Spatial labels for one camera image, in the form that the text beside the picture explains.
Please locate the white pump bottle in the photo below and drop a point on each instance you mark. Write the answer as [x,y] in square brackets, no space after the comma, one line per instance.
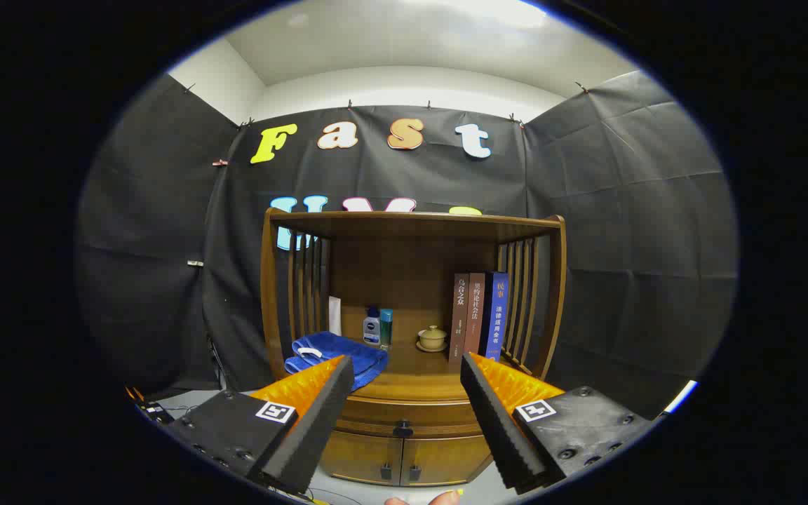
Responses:
[371,330]

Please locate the blue folded towel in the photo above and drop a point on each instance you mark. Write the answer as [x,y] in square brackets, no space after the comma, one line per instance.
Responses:
[348,354]

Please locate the dark brown book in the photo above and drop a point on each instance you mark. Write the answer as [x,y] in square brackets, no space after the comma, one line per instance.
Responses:
[458,315]

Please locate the wooden cabinet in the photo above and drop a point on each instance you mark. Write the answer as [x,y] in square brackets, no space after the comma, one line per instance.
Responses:
[404,259]

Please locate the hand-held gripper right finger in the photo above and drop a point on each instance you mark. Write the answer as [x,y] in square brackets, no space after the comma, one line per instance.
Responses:
[495,428]

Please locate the wooden cabinet door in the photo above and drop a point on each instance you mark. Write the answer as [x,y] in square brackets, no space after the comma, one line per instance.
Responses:
[446,459]
[355,456]

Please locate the teal clear bottle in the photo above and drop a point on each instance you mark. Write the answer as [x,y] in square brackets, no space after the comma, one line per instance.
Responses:
[386,328]

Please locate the wooden drawer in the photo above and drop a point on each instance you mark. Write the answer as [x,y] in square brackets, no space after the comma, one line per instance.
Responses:
[376,414]

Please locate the black drawer knob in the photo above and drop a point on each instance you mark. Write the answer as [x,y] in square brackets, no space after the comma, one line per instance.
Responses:
[403,428]

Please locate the reddish brown book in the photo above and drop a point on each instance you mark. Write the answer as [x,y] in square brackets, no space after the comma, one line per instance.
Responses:
[475,315]

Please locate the wooden countertop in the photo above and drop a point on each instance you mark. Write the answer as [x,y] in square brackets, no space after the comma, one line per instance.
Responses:
[411,382]

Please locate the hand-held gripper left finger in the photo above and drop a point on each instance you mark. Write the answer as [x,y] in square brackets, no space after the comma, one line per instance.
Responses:
[320,421]

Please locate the white tube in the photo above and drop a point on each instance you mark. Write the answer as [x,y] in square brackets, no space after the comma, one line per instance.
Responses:
[334,315]

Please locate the beige lidded tea cup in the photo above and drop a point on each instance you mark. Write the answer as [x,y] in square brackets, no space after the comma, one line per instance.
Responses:
[433,339]

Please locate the blue book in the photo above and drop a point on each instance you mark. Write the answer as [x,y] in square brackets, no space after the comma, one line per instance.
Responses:
[497,315]

